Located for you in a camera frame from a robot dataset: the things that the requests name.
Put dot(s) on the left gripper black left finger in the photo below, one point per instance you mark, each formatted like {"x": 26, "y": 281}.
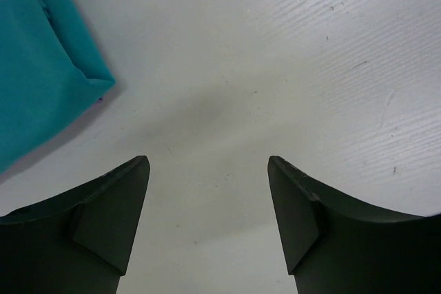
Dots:
{"x": 79, "y": 241}

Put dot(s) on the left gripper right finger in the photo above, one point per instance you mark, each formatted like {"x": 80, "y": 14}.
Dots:
{"x": 335, "y": 243}

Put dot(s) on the teal t shirt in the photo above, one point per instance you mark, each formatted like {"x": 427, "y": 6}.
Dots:
{"x": 51, "y": 72}

